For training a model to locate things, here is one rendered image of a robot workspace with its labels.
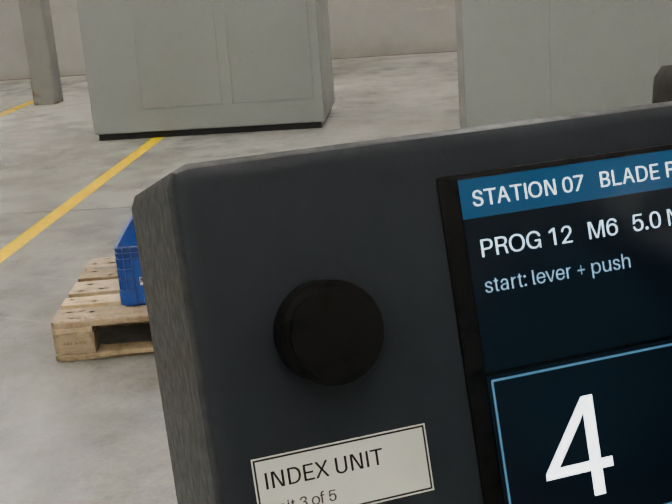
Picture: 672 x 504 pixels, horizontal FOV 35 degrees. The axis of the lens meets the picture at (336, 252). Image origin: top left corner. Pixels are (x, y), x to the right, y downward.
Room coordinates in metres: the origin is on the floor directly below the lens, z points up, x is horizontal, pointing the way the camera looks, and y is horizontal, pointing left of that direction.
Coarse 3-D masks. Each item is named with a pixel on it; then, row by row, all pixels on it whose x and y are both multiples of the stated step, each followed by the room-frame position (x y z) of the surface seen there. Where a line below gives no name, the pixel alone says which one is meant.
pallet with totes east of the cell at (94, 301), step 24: (96, 264) 4.11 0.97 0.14; (72, 288) 3.81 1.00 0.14; (96, 288) 3.79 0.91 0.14; (72, 312) 3.52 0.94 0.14; (96, 312) 3.50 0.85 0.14; (120, 312) 3.48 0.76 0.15; (144, 312) 3.46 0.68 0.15; (72, 336) 3.42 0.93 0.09; (96, 336) 3.46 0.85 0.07; (72, 360) 3.42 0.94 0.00
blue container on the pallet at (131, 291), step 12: (132, 216) 3.98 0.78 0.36; (132, 228) 3.92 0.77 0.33; (120, 240) 3.64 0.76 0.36; (132, 240) 3.88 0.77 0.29; (120, 252) 3.53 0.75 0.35; (132, 252) 3.53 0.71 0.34; (120, 264) 3.53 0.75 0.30; (132, 264) 3.54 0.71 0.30; (120, 276) 3.54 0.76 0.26; (132, 276) 3.54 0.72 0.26; (120, 288) 3.55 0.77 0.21; (132, 288) 3.53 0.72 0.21; (132, 300) 3.53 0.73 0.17; (144, 300) 3.53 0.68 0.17
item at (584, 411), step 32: (608, 352) 0.29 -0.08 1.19; (512, 384) 0.28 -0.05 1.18; (544, 384) 0.28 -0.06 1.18; (576, 384) 0.28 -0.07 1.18; (608, 384) 0.28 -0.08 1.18; (640, 384) 0.29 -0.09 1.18; (512, 416) 0.27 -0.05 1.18; (544, 416) 0.28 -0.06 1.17; (576, 416) 0.28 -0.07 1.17; (608, 416) 0.28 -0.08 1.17; (640, 416) 0.28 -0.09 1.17; (512, 448) 0.27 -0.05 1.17; (544, 448) 0.27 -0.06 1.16; (576, 448) 0.28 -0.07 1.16; (608, 448) 0.28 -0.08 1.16; (640, 448) 0.28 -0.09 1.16; (512, 480) 0.27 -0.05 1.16; (544, 480) 0.27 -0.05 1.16; (576, 480) 0.27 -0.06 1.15; (608, 480) 0.28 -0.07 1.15; (640, 480) 0.28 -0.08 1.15
